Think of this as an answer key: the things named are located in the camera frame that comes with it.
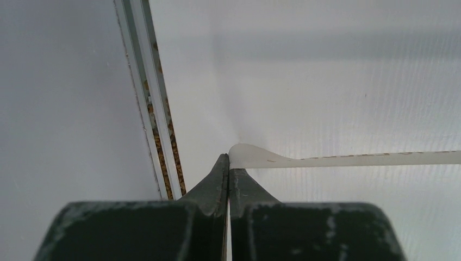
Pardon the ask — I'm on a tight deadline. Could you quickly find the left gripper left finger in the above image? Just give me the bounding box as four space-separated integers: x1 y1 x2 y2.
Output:
35 154 229 260

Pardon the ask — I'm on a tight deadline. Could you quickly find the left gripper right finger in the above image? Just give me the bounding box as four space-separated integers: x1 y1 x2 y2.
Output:
229 169 406 260

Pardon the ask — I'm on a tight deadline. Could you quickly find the cream ribbon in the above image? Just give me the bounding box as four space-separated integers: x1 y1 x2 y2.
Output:
228 144 460 169

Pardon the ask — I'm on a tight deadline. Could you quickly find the aluminium frame rail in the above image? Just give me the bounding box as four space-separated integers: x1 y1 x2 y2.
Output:
114 1 185 200

